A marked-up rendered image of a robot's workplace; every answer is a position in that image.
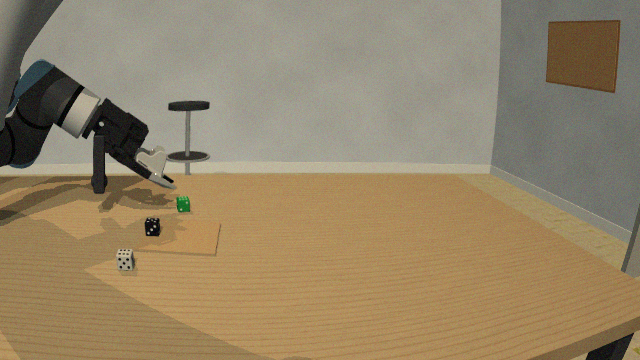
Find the green die with white pips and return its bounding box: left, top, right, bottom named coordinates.
left=176, top=196, right=190, bottom=212

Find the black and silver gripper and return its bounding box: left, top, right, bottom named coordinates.
left=82, top=98, right=176, bottom=189

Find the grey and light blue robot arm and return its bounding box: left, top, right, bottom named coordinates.
left=0, top=0, right=108, bottom=194

